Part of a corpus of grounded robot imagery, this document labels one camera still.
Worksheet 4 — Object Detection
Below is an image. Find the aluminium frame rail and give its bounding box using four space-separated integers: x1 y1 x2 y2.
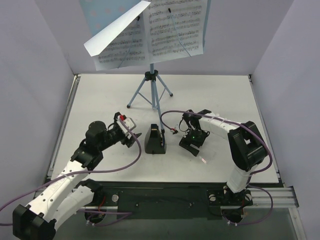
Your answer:
249 187 300 208

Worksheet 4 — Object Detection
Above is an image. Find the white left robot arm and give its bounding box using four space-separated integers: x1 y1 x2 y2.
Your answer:
12 112 139 240

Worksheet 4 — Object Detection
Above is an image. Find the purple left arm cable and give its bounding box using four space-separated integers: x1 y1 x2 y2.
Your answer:
0 117 143 228

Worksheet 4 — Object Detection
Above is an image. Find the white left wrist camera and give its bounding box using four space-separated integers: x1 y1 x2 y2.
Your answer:
116 117 137 137

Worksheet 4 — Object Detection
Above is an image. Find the black metronome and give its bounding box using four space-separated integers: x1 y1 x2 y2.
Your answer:
144 123 167 155

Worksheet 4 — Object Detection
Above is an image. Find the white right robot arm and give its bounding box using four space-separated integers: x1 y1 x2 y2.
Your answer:
179 109 268 205

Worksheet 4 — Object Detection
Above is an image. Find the sheet music booklet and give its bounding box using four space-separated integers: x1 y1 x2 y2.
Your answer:
83 0 204 72

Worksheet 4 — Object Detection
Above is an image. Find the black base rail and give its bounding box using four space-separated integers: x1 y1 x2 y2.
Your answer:
46 179 286 221

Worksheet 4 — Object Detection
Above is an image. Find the clear plastic metronome cover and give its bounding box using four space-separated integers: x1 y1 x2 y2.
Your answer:
197 150 216 165

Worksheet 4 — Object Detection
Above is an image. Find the light blue music stand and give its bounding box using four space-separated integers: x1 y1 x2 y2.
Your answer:
79 0 213 135

